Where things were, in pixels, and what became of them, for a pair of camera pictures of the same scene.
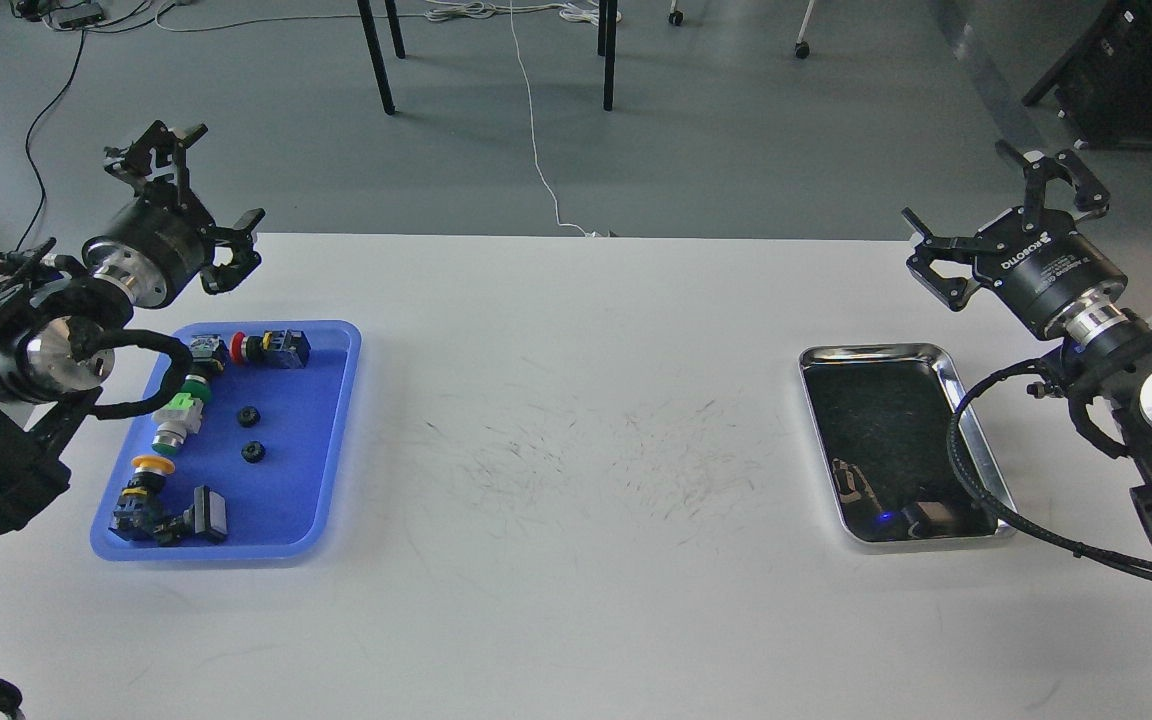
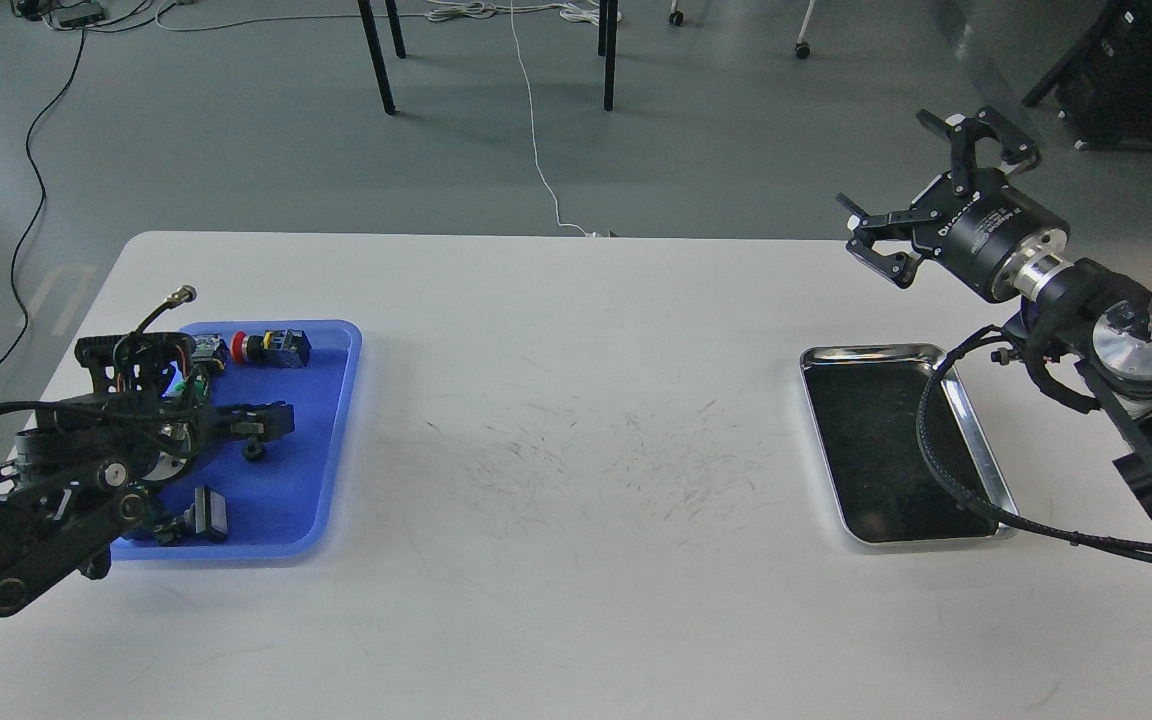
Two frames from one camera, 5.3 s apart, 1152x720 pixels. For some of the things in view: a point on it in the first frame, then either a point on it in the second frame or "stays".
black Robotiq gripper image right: x=1055 y=276 -> x=971 y=238
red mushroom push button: x=277 y=349 stays
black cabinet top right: x=1143 y=76 stays
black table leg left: x=376 y=50 stays
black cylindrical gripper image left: x=156 y=248 -> x=181 y=429
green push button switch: x=209 y=354 stays
